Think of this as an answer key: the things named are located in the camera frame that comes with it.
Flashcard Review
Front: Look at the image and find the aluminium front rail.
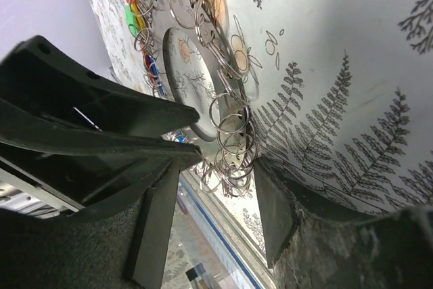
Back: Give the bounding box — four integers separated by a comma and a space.
179, 171, 275, 288

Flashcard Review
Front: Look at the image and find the green key tag on ring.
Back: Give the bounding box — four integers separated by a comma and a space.
124, 5, 144, 37

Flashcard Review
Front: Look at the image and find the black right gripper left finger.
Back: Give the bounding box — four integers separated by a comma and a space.
1, 159, 180, 288

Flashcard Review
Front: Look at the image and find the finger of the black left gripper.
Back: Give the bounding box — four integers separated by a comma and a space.
1, 35, 199, 135
1, 101, 201, 210

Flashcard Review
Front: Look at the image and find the blue key tags cluster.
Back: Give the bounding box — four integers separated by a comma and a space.
143, 53, 166, 98

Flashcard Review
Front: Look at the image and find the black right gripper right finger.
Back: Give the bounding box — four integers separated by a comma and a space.
254, 158, 432, 288

